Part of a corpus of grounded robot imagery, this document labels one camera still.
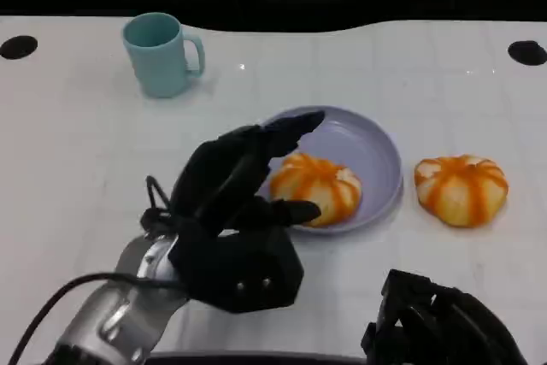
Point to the lilac plate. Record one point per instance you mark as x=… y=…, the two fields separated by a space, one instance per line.
x=367 y=155

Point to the black table grommet hole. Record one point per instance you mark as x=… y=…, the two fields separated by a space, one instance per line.
x=18 y=47
x=527 y=53

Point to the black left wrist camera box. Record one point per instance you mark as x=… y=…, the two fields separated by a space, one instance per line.
x=239 y=271

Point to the pale green mug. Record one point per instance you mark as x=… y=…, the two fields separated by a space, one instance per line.
x=156 y=61

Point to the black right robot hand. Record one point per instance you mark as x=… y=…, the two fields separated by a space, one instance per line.
x=444 y=331

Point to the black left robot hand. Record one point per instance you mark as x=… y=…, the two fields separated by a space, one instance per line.
x=222 y=177

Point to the orange white toy bread roll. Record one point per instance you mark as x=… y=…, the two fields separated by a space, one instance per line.
x=461 y=190
x=316 y=185

